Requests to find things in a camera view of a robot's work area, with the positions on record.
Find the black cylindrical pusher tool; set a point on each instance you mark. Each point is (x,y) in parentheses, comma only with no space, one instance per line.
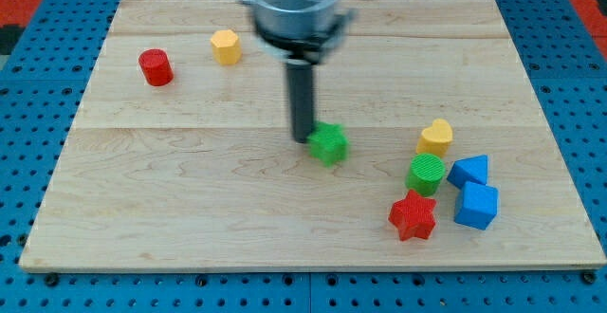
(299,75)

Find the green star block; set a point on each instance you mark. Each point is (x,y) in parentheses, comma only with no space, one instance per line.
(328,143)

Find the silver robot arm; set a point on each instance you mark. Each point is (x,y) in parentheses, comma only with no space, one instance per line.
(301,34)

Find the yellow hexagon block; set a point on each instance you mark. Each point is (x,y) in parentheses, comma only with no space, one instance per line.
(226,47)

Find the wooden board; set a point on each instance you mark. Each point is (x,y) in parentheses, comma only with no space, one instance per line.
(201,175)

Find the red cylinder block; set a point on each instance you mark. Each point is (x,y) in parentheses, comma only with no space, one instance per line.
(156,67)

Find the yellow heart block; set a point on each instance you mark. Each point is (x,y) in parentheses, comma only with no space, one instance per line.
(435,139)

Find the green cylinder block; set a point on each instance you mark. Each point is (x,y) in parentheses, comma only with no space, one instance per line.
(425,174)

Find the red star block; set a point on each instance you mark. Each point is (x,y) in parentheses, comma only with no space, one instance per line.
(413,216)

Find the blue triangle block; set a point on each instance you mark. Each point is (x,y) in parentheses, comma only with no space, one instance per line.
(471,169)

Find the blue cube block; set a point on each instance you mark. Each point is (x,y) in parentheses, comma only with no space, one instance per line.
(476,205)

